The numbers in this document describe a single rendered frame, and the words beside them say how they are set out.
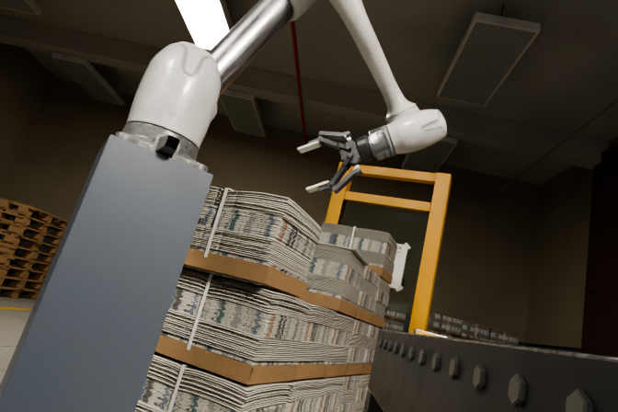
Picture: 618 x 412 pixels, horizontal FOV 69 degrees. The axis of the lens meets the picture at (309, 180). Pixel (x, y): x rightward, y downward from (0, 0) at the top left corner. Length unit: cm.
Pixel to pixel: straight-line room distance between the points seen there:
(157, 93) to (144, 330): 44
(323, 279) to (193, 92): 99
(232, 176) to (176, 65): 790
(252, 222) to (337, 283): 62
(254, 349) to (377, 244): 129
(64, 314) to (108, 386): 14
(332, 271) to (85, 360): 104
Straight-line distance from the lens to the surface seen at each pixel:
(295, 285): 130
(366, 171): 305
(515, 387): 30
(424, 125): 125
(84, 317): 85
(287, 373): 137
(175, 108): 92
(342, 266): 170
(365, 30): 131
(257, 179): 873
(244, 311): 118
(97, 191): 85
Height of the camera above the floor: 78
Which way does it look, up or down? 17 degrees up
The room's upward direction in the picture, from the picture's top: 15 degrees clockwise
